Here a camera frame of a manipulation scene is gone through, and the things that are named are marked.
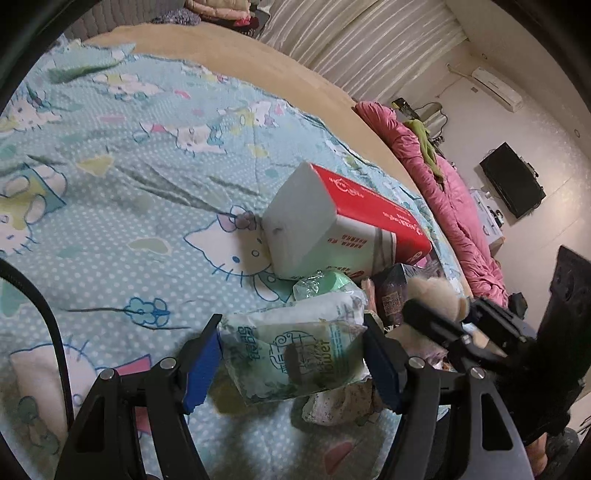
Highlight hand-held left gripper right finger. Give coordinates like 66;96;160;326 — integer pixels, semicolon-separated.
362;313;529;480

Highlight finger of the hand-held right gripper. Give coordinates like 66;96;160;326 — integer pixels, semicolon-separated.
403;299;478;354
468;298;528;344

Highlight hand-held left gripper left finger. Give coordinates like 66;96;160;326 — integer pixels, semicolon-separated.
54;314;225;480

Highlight beige plush toy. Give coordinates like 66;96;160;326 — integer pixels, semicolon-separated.
392;274;495;356

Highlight green white tissue pack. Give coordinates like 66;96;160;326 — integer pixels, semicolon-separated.
219;291;370;407

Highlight green sponge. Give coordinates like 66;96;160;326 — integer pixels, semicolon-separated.
293;270;356;303

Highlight person's right forearm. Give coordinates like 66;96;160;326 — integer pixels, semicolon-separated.
526;429;555;480

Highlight dark blue box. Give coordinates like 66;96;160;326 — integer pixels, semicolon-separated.
372;263;421;328

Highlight white drawer cabinet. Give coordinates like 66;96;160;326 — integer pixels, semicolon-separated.
468;187;505;252

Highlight pink quilt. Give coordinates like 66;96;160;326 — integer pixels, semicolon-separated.
353;102;509;308

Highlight black television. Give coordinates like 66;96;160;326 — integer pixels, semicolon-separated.
479;142;546;219

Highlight red white tissue box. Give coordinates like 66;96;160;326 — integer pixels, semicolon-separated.
262;161;433;280

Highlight green cloth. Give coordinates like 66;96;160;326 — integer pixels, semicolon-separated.
406;119;444;178

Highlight cartoon printed blanket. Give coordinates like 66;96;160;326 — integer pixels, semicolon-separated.
0;34;462;480

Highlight white bag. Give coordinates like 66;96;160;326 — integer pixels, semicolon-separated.
418;102;446;126

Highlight cluttered desk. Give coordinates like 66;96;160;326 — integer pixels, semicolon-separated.
392;97;451;144

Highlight white air conditioner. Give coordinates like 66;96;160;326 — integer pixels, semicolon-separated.
471;67;522;112

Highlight white curtains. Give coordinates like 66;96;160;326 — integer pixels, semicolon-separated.
256;0;465;104

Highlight tan bed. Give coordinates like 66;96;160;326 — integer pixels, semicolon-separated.
85;23;462;296

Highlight stack of folded clothes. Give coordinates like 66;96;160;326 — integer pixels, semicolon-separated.
152;0;271;40

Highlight black cable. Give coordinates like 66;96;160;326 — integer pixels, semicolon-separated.
0;258;75;425

